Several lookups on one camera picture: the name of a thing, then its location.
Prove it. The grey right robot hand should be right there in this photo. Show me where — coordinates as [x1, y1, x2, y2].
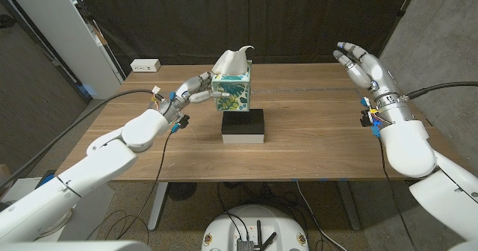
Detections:
[332, 41, 415, 127]

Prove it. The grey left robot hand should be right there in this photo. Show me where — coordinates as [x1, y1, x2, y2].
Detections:
[158, 70, 232, 125]

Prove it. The teal leaf print tissue box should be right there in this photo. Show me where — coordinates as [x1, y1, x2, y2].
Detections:
[211, 60, 252, 113]

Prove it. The white tissue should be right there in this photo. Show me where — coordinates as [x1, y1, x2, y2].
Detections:
[211, 45, 255, 76]

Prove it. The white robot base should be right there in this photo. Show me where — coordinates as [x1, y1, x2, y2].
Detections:
[201, 204, 309, 251]

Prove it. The grey electronics box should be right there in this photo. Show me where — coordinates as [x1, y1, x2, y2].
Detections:
[236, 238, 255, 251]

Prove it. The brown cardboard box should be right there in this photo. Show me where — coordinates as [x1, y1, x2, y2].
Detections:
[0, 164, 11, 187]

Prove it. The white power strip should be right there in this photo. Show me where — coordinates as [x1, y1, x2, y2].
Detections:
[130, 58, 161, 73]

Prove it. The black and white block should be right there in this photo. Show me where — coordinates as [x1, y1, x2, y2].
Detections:
[220, 108, 265, 144]

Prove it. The black backdrop stand pole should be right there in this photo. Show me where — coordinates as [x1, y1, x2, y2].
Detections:
[376, 0, 421, 61]

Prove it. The dark grey fabric mat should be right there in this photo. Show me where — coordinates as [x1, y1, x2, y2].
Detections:
[72, 0, 418, 76]

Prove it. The black round fan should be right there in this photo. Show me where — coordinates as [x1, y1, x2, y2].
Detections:
[167, 182, 198, 202]

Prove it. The white table leg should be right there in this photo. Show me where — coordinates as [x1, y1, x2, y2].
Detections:
[147, 182, 169, 232]

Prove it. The white cabinet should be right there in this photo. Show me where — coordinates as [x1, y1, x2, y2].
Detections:
[1, 0, 126, 100]

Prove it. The grey table leg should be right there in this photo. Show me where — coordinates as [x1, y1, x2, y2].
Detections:
[338, 180, 361, 232]

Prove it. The tilted black antenna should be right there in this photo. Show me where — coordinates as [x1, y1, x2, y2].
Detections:
[261, 231, 278, 251]

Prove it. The white robot torso edge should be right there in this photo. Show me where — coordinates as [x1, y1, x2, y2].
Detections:
[0, 240, 152, 251]

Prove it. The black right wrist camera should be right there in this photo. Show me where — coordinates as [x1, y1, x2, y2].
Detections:
[359, 109, 374, 128]

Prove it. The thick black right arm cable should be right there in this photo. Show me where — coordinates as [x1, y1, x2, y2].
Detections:
[406, 81, 478, 101]

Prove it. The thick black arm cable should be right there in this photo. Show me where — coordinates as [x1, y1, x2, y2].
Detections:
[406, 81, 478, 101]
[0, 89, 156, 188]

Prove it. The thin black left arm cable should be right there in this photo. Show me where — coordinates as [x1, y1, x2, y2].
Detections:
[117, 131, 176, 241]

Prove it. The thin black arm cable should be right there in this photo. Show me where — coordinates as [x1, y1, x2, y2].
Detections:
[379, 137, 419, 251]
[117, 131, 176, 241]

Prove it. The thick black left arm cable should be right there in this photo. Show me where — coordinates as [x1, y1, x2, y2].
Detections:
[0, 89, 156, 188]

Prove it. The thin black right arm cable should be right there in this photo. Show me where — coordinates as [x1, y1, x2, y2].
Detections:
[379, 137, 419, 251]

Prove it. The black cable to robot base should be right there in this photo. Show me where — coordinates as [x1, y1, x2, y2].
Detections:
[217, 183, 251, 241]

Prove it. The white floor cable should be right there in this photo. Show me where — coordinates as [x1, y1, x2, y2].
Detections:
[296, 180, 348, 251]

